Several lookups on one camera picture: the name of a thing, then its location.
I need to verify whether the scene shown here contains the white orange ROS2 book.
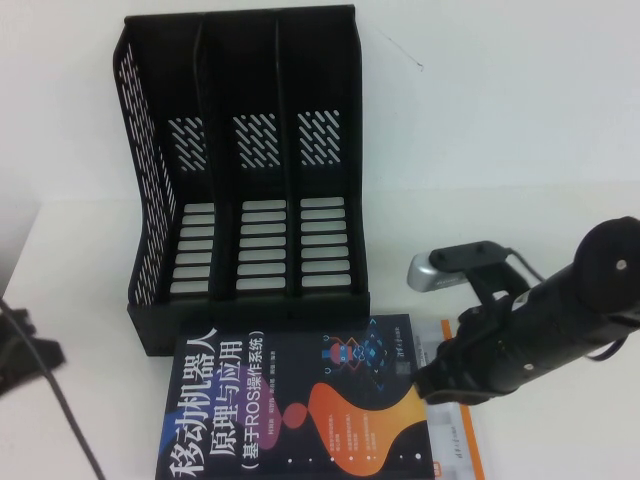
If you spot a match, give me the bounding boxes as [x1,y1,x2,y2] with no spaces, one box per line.
[409,318,487,480]

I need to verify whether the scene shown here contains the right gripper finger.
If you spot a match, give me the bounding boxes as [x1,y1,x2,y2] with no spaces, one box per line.
[412,355,490,406]
[433,304,490,361]

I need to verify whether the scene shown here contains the thin black camera cable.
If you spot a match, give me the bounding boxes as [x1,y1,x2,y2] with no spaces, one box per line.
[504,248,541,289]

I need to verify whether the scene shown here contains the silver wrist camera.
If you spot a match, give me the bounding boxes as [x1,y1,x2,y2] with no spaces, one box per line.
[407,249,474,293]

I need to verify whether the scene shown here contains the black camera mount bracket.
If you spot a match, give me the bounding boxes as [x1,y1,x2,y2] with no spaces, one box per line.
[429,239,524,314]

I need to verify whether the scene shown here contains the dark blue robotics book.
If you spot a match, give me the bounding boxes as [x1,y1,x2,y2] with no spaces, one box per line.
[154,313,437,480]

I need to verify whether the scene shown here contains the black three-slot book stand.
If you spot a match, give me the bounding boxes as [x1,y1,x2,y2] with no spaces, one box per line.
[110,4,372,359]

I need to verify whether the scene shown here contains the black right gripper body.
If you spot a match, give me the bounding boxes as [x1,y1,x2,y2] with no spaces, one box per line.
[467,293,551,402]

